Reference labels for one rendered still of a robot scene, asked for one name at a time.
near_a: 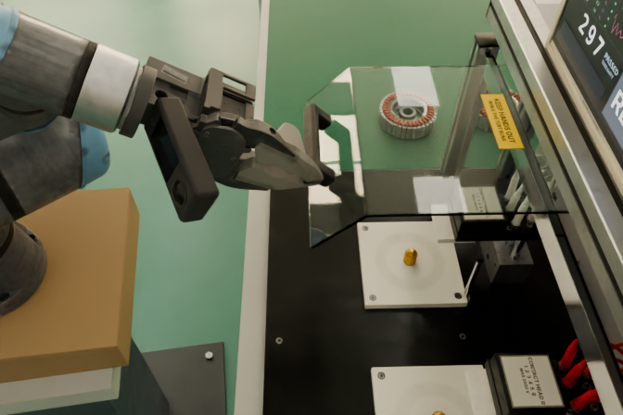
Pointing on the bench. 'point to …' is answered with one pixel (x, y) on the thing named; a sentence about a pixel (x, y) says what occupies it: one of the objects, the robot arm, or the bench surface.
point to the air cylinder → (496, 256)
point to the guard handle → (314, 115)
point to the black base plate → (384, 318)
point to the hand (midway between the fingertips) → (311, 182)
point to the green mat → (361, 41)
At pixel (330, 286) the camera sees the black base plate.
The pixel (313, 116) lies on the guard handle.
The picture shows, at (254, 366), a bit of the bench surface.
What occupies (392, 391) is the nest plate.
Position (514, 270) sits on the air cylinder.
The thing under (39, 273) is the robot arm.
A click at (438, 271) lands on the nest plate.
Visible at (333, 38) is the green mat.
